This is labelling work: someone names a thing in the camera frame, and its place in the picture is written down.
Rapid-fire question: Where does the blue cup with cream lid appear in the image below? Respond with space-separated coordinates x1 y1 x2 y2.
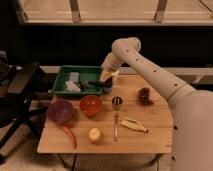
103 71 119 93

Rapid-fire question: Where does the dark red grape bunch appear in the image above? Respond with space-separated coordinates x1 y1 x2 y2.
138 87 154 106

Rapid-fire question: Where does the wooden folding table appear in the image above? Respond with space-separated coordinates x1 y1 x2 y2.
37 75 173 154

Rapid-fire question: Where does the white crumpled cloth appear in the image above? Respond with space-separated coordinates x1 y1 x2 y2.
65 80 81 93

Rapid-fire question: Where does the black office chair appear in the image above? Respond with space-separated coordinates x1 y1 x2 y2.
0 49 54 164

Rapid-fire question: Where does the yellow lemon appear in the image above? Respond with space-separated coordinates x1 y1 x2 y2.
88 128 102 144

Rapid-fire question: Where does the red bowl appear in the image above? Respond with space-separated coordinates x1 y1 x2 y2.
79 95 102 117

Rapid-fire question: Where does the green plastic tray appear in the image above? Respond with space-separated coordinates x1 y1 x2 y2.
52 65 102 98

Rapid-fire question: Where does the purple bowl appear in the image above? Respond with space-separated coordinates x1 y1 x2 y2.
47 100 74 124

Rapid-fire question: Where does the grey sponge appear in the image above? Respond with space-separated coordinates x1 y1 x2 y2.
69 72 80 82

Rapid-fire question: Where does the red chili pepper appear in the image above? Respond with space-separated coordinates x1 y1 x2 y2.
62 126 77 149

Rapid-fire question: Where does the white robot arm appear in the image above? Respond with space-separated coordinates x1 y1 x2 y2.
102 37 213 171

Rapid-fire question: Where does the black dish brush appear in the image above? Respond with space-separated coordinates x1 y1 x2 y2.
79 81 103 90

